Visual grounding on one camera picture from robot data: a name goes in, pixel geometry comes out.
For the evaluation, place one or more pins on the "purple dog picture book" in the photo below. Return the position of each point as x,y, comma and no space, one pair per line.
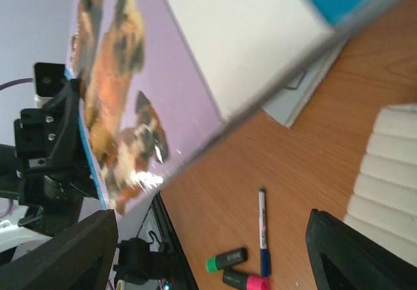
162,80

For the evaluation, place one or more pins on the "green black highlighter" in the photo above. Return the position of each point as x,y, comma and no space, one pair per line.
226,260

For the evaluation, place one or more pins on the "blue capped white marker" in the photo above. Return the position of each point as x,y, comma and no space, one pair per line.
264,252

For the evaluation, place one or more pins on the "pink black highlighter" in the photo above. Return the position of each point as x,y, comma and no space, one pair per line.
243,281

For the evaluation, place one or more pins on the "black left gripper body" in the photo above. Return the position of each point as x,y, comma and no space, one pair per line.
50,150

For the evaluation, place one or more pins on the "beige ribbed pencil case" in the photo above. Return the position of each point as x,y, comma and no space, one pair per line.
383,203

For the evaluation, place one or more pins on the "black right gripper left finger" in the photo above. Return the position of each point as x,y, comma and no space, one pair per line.
79,258

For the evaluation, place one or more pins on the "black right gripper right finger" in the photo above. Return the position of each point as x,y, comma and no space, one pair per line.
342,258

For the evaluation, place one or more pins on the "grey Great Gatsby book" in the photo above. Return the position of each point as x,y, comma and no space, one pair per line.
289,103

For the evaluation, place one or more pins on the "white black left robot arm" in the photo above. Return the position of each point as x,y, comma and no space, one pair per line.
29,217

